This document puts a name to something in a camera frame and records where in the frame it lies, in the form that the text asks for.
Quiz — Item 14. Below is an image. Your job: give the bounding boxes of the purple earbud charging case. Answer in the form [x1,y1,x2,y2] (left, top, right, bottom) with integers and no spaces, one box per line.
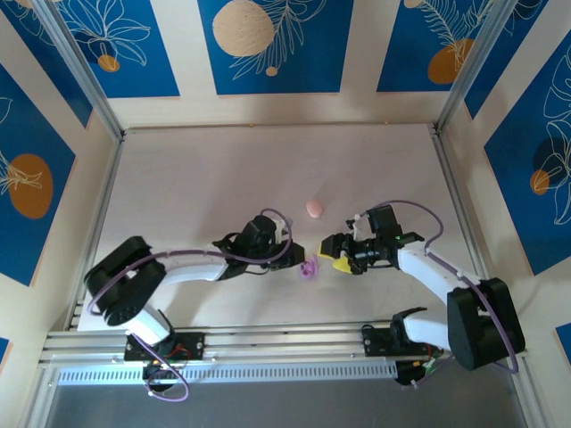
[299,254,321,280]

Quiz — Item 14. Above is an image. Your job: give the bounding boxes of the grey metal sheet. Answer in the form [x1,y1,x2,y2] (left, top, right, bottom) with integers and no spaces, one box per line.
[26,383,536,428]

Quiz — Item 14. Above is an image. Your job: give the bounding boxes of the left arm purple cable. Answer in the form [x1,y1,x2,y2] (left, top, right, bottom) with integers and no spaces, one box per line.
[87,207,295,402]

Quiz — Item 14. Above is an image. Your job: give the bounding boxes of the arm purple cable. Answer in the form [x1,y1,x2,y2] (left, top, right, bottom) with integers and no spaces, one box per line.
[354,200,521,389]
[87,207,295,402]

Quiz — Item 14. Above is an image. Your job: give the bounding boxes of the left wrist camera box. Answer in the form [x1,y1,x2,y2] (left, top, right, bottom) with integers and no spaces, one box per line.
[270,217,294,245]

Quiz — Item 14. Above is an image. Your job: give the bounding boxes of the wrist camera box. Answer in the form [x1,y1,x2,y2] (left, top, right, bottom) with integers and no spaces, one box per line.
[270,217,294,245]
[345,212,372,240]

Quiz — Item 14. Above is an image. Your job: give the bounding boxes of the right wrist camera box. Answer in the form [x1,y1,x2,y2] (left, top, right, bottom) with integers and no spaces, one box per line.
[345,212,372,240]

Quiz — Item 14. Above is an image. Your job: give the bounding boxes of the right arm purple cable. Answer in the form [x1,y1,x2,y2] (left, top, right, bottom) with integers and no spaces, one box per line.
[354,200,521,389]

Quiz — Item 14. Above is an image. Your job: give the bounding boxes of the aluminium mounting rail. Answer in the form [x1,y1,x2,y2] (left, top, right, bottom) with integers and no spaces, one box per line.
[37,319,530,369]

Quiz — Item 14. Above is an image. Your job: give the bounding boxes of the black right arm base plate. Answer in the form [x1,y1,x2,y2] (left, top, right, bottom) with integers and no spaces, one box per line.
[360,327,445,358]

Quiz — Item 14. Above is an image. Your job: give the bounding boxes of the aluminium table side rail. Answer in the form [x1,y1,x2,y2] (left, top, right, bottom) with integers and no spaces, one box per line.
[428,124,490,286]
[66,133,127,331]

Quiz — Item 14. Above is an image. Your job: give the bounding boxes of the slotted grey cable duct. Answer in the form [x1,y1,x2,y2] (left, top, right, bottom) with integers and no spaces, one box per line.
[56,361,399,387]

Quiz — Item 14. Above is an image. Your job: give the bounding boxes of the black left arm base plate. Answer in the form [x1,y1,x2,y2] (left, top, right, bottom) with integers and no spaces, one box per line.
[123,332,205,362]

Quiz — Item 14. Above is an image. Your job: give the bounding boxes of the blue floral wall panel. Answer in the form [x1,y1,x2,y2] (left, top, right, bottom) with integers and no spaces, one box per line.
[484,42,571,276]
[197,0,355,95]
[57,0,181,99]
[377,0,501,94]
[0,62,77,287]

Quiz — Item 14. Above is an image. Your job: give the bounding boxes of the aluminium frame post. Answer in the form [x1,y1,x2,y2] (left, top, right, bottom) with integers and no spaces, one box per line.
[434,0,550,135]
[31,0,125,140]

